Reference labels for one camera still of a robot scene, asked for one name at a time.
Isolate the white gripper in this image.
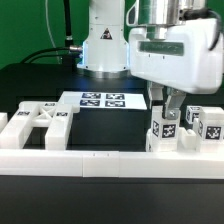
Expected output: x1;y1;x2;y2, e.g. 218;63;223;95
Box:
129;19;223;120

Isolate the white chair seat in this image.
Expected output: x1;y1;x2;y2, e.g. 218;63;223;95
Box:
145;127;197;152

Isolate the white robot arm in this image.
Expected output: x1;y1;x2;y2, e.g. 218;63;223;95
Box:
78;0;224;119

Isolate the white sheet with markers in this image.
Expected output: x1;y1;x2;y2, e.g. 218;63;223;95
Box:
59;91;147;110

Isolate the white U-shaped obstacle fence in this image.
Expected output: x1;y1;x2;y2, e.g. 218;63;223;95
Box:
0;114;224;179

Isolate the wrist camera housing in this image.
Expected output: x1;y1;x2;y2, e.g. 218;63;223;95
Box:
126;0;139;27

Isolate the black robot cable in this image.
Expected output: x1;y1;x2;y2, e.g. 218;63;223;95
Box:
20;0;84;64

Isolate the white chair back frame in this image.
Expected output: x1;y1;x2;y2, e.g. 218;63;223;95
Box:
0;101;80;151

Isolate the thin white cable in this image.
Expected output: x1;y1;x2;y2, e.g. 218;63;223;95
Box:
45;0;63;64

